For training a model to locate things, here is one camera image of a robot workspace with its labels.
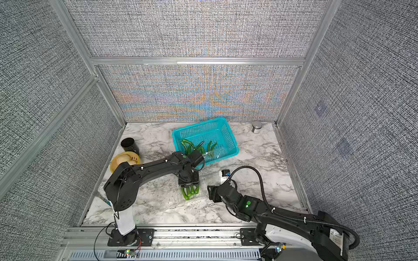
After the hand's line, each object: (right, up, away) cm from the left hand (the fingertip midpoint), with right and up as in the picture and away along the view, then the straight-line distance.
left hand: (199, 185), depth 85 cm
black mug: (-43, +21, +13) cm, 49 cm away
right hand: (+7, +2, -5) cm, 9 cm away
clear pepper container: (0, -8, 0) cm, 8 cm away
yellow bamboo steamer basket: (-49, +10, +8) cm, 51 cm away
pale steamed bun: (-42, +13, +12) cm, 46 cm away
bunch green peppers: (-5, -4, +1) cm, 6 cm away
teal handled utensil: (-49, -7, 0) cm, 49 cm away
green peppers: (-6, +19, +15) cm, 25 cm away
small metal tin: (+38, +32, +25) cm, 56 cm away
